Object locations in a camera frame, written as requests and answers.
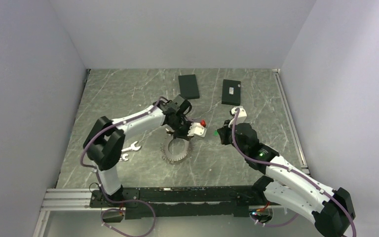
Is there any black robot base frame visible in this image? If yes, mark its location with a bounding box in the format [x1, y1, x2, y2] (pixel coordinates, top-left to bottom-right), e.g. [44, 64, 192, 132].
[89, 185, 271, 220]

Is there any plain black rectangular box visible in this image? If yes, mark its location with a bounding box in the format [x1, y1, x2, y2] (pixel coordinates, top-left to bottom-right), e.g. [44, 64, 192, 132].
[178, 74, 200, 100]

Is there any toothed metal sprocket ring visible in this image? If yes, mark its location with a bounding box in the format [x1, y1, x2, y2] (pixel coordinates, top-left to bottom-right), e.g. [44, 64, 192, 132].
[160, 137, 192, 165]

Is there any aluminium rail frame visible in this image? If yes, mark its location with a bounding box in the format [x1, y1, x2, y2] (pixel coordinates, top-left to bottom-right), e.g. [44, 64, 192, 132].
[32, 69, 337, 237]

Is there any upper silver wrench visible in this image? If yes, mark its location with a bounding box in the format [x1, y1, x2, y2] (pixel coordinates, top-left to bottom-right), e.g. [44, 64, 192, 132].
[121, 141, 141, 153]

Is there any lower silver wrench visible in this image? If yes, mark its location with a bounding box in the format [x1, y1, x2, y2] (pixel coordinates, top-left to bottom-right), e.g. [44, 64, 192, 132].
[119, 154, 129, 162]

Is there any silver wrench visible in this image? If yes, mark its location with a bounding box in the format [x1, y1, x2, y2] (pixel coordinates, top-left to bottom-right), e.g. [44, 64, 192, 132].
[119, 154, 129, 162]
[121, 141, 141, 153]

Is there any black box with label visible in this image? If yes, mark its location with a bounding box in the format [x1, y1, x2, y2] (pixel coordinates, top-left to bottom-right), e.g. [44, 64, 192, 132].
[221, 79, 241, 106]

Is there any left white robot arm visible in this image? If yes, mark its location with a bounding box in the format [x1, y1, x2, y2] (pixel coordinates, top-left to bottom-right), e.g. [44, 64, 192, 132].
[80, 95, 192, 207]

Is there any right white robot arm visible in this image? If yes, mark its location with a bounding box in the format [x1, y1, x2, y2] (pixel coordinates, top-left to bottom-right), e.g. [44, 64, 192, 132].
[217, 120, 357, 237]

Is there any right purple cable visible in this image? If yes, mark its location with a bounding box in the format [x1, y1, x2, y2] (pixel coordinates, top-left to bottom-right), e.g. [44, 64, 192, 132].
[230, 107, 357, 237]

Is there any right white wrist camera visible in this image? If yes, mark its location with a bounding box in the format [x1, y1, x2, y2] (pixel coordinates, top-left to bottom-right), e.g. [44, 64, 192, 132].
[228, 106, 247, 127]

